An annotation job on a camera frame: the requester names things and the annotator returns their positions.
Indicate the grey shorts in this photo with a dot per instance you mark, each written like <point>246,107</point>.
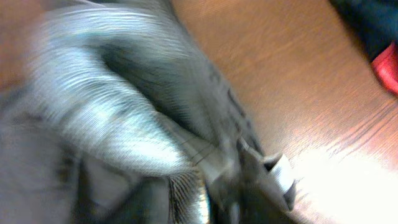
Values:
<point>110,113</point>

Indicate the red and black garment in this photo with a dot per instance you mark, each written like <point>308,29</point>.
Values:
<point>385,68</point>

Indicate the navy blue garment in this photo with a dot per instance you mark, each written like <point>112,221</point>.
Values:
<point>374,21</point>

